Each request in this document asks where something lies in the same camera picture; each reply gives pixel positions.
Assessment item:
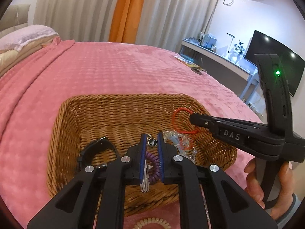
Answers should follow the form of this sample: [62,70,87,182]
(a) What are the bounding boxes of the cream spiral hair tie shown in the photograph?
[130,217,171,229]

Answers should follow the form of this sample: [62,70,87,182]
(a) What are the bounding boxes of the grey curtain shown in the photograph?
[33,0,124,43]
[135,0,223,53]

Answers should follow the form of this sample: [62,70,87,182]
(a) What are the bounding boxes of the white desk lamp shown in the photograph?
[226,33,236,54]

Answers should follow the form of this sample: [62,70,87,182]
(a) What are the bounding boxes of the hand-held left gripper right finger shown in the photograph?
[157,131,279,229]

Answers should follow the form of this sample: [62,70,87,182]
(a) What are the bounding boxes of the white desk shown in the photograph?
[181,39,258,81]

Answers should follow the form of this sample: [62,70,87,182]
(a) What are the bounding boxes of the white chair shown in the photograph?
[239,69,265,103]

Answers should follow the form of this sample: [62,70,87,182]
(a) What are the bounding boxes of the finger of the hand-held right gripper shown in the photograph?
[189,113,269,137]

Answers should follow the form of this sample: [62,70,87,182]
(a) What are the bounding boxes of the pink fleece blanket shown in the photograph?
[0,37,270,229]

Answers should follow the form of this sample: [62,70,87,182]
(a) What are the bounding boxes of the lilac pillow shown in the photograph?
[0,24,59,52]

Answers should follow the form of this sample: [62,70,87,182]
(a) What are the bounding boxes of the brown wicker basket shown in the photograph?
[46,94,237,217]

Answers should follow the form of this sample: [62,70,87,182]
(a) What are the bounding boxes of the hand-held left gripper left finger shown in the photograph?
[27,134,147,229]

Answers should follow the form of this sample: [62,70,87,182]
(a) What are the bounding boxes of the red string bracelet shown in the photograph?
[172,107,201,134]

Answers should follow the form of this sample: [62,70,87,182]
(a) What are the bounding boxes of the purple spiral hair tie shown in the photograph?
[145,150,162,182]

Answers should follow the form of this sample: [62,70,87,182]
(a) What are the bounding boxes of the books on desk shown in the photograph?
[200,32,217,50]

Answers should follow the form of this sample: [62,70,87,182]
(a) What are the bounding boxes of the colourful booklet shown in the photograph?
[175,56,201,68]

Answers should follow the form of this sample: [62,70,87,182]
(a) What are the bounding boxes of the beige quilt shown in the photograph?
[0,37,60,77]

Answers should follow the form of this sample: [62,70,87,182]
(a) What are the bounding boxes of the person's right hand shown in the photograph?
[244,159,295,220]

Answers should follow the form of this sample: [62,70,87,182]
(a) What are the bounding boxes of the beige padded headboard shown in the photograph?
[0,4,31,32]

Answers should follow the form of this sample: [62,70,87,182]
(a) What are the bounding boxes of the black flat television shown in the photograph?
[245,30,305,97]

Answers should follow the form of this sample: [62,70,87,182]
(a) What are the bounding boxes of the person's right forearm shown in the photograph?
[274,192,302,229]

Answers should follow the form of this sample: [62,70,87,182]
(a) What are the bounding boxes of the orange curtain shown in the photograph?
[109,0,152,44]

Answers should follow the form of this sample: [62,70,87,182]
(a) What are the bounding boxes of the black wrist watch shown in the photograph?
[77,137,119,171]

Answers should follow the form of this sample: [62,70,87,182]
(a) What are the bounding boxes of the white vase with flowers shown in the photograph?
[231,40,246,64]

